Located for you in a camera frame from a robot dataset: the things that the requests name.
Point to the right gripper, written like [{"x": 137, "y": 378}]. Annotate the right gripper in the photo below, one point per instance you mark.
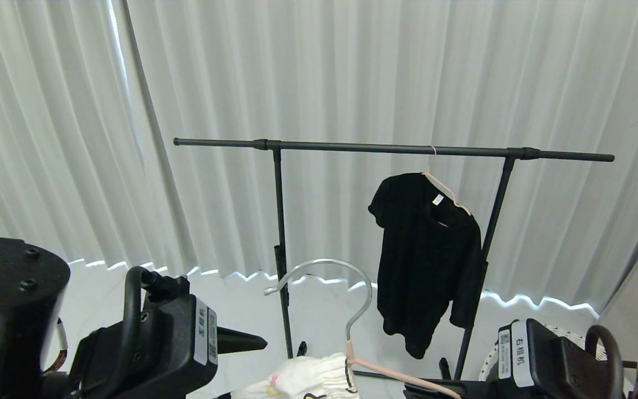
[{"x": 474, "y": 389}]

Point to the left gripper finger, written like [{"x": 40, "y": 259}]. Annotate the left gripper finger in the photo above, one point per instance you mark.
[{"x": 236, "y": 341}]

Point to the pink clothes hanger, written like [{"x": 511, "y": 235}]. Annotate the pink clothes hanger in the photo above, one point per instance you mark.
[
  {"x": 452, "y": 197},
  {"x": 407, "y": 378}
]

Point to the cream printed garment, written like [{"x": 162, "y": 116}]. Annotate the cream printed garment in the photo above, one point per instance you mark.
[{"x": 308, "y": 377}]

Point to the black t-shirt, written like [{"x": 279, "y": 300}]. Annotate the black t-shirt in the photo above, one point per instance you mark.
[{"x": 424, "y": 277}]

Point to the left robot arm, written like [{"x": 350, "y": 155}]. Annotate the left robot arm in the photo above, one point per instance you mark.
[{"x": 3, "y": 310}]

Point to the white laundry basket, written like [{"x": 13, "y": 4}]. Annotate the white laundry basket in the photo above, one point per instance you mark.
[{"x": 488, "y": 363}]

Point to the black clothes rack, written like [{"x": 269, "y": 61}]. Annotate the black clothes rack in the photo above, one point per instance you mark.
[{"x": 352, "y": 147}]

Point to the white curtain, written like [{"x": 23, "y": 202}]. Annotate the white curtain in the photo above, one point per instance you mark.
[{"x": 297, "y": 66}]

